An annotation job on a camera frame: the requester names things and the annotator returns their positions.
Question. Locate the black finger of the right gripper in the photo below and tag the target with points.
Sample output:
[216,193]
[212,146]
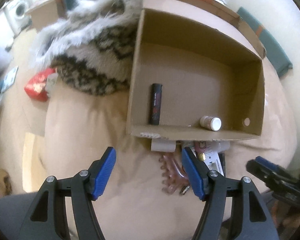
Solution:
[285,187]

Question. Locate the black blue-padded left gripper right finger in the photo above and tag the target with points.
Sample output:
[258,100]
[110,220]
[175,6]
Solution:
[250,217]

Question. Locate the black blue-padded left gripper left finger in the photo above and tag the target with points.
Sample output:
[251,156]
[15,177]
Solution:
[46,217]

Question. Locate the white remote control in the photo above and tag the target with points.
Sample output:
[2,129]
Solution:
[213,148]

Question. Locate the small black gold battery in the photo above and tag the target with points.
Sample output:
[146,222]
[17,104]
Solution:
[184,190]

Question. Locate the white round cap bottle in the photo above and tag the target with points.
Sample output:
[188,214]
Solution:
[211,123]

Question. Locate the black lighter with red print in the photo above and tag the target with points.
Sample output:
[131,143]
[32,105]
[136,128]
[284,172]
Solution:
[156,93]

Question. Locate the grey chair seat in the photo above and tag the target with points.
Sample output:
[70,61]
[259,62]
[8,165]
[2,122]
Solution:
[13,210]

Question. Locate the pink patterned lip balm tube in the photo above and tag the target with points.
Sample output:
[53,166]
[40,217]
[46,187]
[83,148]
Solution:
[200,149]

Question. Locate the teal cushion orange stripe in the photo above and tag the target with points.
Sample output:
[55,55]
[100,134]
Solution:
[275,52]

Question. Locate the red package on floor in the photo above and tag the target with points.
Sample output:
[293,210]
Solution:
[36,86]

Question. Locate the brown cardboard box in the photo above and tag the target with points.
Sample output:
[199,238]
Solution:
[209,63]

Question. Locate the leopard print fluffy blanket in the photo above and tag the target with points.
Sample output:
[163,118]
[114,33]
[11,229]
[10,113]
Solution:
[93,48]

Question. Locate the white washing machine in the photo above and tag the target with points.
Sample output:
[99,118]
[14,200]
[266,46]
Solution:
[15,11]

